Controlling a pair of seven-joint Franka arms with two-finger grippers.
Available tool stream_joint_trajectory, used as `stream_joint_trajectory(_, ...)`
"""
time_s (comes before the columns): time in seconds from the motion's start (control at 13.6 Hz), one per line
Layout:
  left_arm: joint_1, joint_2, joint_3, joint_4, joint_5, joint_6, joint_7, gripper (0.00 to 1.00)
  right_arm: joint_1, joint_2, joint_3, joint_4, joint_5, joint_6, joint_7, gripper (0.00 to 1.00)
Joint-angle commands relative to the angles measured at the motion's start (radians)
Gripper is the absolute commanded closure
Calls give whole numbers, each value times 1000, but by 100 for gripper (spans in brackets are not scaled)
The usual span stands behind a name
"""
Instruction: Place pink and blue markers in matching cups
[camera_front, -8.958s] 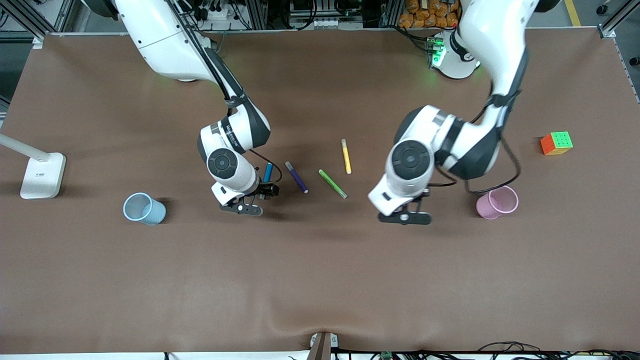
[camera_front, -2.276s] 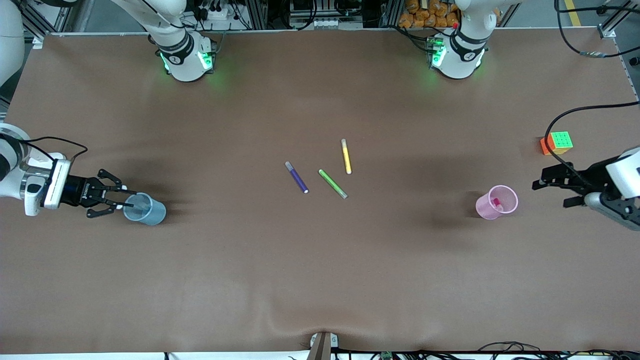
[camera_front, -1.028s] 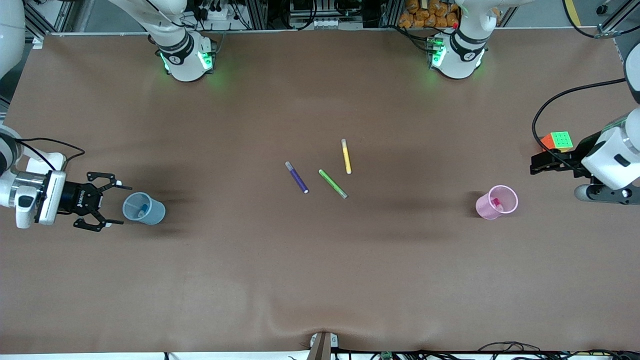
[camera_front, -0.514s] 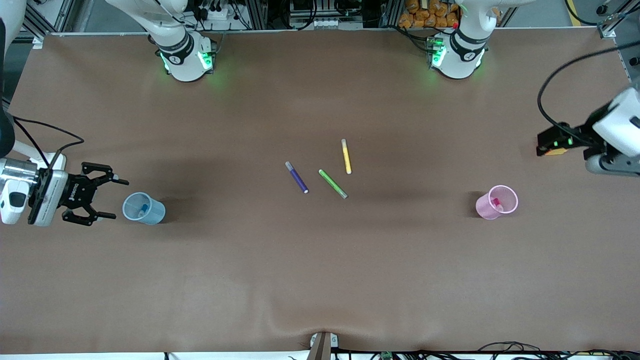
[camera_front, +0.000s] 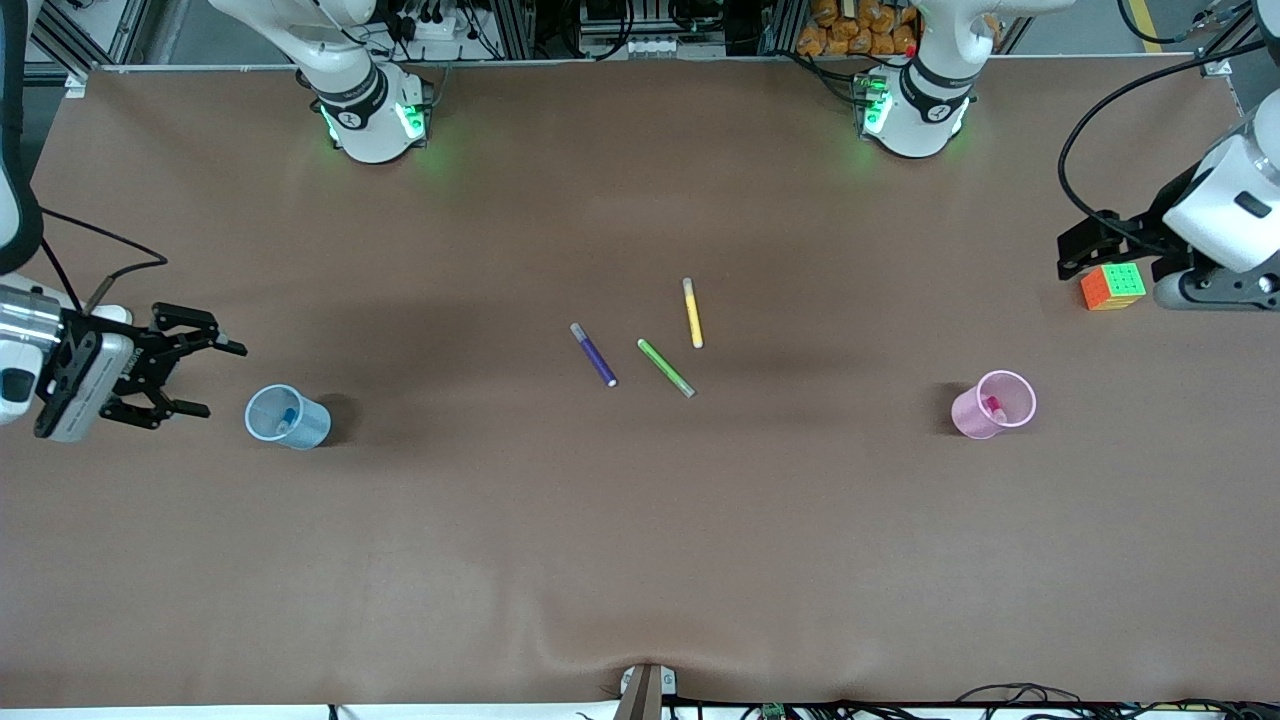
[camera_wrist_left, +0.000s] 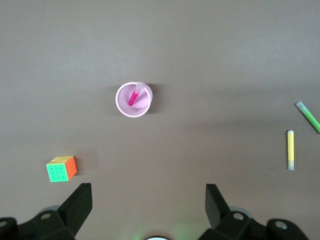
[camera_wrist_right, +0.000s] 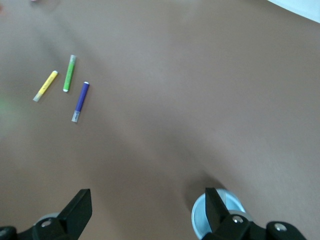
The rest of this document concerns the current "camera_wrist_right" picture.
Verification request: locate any blue mesh cup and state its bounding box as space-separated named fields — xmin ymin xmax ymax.
xmin=191 ymin=188 xmax=254 ymax=240

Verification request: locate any yellow marker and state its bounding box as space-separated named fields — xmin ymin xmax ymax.
xmin=32 ymin=70 xmax=59 ymax=103

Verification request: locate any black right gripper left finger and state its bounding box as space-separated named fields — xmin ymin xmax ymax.
xmin=31 ymin=188 xmax=94 ymax=240

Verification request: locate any purple marker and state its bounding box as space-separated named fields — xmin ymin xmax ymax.
xmin=71 ymin=81 xmax=91 ymax=123

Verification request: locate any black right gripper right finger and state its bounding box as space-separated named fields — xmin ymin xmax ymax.
xmin=204 ymin=187 xmax=270 ymax=240

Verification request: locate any green marker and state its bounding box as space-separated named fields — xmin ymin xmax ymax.
xmin=62 ymin=54 xmax=77 ymax=94

